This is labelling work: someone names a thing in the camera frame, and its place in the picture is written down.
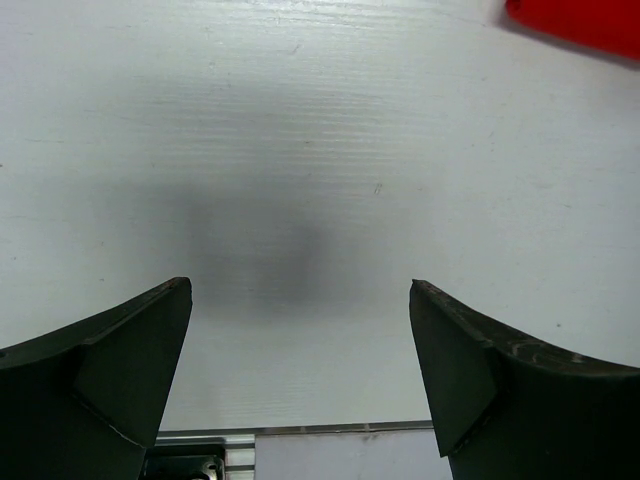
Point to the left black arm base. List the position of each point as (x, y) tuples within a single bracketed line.
[(184, 462)]

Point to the red t shirt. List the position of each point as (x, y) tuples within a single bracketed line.
[(610, 26)]

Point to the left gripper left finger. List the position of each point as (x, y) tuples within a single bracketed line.
[(86, 401)]

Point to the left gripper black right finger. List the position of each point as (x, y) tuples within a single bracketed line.
[(507, 405)]

